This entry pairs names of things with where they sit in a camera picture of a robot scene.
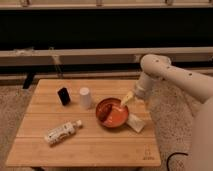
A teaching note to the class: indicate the white paper cup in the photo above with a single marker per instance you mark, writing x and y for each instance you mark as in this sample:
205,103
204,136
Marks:
85,97

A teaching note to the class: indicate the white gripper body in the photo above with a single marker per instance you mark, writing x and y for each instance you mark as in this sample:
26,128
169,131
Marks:
143,86

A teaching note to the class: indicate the white plastic bottle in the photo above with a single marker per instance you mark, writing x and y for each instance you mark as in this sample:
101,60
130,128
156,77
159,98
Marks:
62,132

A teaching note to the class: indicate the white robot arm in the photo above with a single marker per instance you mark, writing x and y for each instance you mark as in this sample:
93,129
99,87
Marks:
199,86

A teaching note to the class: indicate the wooden table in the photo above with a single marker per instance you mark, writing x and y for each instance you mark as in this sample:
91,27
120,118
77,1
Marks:
93,145

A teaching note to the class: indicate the white sponge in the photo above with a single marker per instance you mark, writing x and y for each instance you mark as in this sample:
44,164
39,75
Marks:
135,123

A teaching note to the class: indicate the long grey bench rail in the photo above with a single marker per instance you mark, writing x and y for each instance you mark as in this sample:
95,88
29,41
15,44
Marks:
31,57

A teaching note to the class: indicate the orange ceramic bowl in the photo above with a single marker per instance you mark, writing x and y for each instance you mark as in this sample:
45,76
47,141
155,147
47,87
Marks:
110,113

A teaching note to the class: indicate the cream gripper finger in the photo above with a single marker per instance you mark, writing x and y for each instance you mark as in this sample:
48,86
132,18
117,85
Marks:
129,96

